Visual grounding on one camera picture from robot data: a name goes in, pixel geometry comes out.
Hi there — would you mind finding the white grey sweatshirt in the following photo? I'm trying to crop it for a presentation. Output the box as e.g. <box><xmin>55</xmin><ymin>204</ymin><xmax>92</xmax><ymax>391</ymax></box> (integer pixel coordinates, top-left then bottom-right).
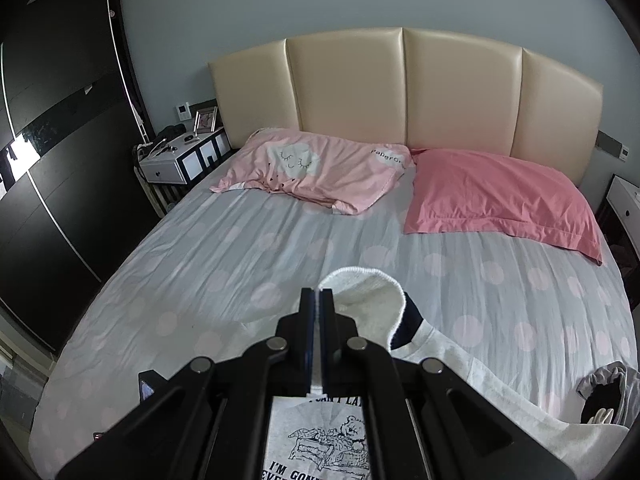
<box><xmin>259</xmin><ymin>265</ymin><xmax>630</xmax><ymax>480</ymax></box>

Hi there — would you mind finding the grey clothes pile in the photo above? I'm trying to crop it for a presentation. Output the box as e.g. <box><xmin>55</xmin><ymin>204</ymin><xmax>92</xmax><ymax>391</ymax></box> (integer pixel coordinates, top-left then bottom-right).
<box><xmin>577</xmin><ymin>361</ymin><xmax>639</xmax><ymax>428</ymax></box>

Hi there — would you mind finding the grey polka dot bed sheet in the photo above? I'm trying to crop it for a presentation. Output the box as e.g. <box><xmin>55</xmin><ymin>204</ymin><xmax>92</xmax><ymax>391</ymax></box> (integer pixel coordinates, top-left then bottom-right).
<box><xmin>28</xmin><ymin>174</ymin><xmax>638</xmax><ymax>479</ymax></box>

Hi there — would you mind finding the light pink patterned pillow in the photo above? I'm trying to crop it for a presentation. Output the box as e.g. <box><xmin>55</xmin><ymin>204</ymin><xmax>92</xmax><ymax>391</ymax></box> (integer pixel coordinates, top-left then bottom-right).
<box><xmin>210</xmin><ymin>128</ymin><xmax>412</xmax><ymax>216</ymax></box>

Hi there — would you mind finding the plain pink pillow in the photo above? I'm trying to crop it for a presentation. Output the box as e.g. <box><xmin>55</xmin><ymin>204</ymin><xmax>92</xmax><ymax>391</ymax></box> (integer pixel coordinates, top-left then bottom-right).
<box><xmin>404</xmin><ymin>148</ymin><xmax>603</xmax><ymax>266</ymax></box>

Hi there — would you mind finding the white black left nightstand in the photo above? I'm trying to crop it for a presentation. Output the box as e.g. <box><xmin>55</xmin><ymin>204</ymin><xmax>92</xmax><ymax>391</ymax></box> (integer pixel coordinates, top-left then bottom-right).
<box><xmin>137</xmin><ymin>127</ymin><xmax>233</xmax><ymax>217</ymax></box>

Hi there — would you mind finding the framed photo on nightstand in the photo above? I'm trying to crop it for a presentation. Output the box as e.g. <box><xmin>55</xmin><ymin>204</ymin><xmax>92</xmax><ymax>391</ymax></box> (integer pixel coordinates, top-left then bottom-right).
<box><xmin>194</xmin><ymin>106</ymin><xmax>218</xmax><ymax>134</ymax></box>

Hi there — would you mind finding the beige padded headboard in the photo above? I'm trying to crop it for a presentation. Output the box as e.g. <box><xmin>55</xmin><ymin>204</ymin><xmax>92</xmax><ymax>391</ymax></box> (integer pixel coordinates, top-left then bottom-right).
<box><xmin>209</xmin><ymin>27</ymin><xmax>603</xmax><ymax>182</ymax></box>

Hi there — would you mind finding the white right nightstand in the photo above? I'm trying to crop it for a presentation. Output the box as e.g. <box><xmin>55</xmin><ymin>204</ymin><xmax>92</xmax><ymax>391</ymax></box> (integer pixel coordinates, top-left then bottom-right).
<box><xmin>597</xmin><ymin>174</ymin><xmax>639</xmax><ymax>258</ymax></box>

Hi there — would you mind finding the white wall thermostat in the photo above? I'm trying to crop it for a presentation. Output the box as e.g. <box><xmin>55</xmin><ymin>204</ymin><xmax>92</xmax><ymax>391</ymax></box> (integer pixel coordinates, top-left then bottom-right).
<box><xmin>176</xmin><ymin>102</ymin><xmax>192</xmax><ymax>122</ymax></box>

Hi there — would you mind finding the grey wall switch panel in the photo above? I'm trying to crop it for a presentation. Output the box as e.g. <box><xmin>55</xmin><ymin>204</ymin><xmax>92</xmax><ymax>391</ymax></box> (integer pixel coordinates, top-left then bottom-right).
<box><xmin>596</xmin><ymin>130</ymin><xmax>629</xmax><ymax>162</ymax></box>

